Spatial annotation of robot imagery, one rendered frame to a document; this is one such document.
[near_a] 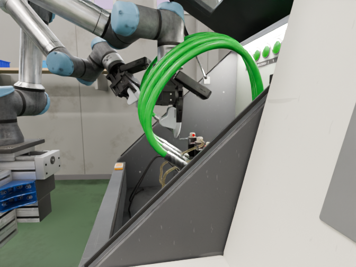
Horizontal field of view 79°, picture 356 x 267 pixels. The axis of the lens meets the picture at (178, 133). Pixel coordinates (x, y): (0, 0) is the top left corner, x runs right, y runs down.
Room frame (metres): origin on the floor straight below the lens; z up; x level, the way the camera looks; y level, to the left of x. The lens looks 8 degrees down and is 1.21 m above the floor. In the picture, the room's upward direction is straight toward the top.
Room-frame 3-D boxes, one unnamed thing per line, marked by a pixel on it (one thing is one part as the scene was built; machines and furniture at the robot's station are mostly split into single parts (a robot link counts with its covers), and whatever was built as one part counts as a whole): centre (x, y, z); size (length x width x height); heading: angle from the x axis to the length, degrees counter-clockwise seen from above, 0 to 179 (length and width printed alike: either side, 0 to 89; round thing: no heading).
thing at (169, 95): (0.64, 0.03, 1.25); 0.09 x 0.08 x 0.12; 100
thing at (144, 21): (0.60, 0.12, 1.41); 0.11 x 0.11 x 0.08; 31
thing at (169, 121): (0.63, 0.02, 1.15); 0.06 x 0.03 x 0.09; 100
